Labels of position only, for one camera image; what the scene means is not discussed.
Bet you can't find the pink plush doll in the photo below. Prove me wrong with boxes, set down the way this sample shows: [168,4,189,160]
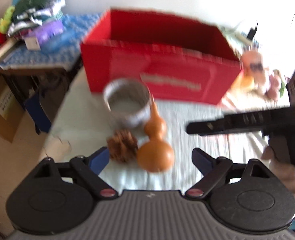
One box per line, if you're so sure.
[230,50,284,101]

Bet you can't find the orange bottle gourd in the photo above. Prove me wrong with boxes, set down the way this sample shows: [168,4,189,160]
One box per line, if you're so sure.
[137,96,175,173]

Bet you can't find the blue plastic case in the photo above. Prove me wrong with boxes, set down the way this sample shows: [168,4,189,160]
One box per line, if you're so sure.
[41,33,70,54]

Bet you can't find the right hand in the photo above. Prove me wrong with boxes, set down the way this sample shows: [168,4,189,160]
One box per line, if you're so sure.
[261,146,295,197]

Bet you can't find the pile of folded clothes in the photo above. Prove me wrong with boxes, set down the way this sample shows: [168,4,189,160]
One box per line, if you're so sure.
[7,0,66,37]

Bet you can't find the red cardboard box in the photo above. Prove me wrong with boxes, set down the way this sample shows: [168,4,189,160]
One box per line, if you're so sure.
[80,9,241,105]

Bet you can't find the brown pine cone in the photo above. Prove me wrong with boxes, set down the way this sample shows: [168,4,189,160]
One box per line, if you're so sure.
[106,129,138,163]

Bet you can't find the stacked books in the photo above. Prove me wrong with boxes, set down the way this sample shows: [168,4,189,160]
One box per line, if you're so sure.
[0,38,18,59]

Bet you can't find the brown cardboard box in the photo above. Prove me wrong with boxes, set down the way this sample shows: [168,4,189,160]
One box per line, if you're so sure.
[0,75,24,142]

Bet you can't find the clear packing tape roll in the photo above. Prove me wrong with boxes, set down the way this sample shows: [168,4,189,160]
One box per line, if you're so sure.
[102,78,151,129]

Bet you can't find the green frog plush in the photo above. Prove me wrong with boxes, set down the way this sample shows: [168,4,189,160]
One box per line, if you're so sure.
[0,5,15,34]

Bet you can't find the blue patterned towel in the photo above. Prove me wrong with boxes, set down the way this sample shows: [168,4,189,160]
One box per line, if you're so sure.
[0,13,101,75]

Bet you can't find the purple tissue pack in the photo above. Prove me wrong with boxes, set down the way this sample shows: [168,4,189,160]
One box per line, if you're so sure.
[24,21,64,50]

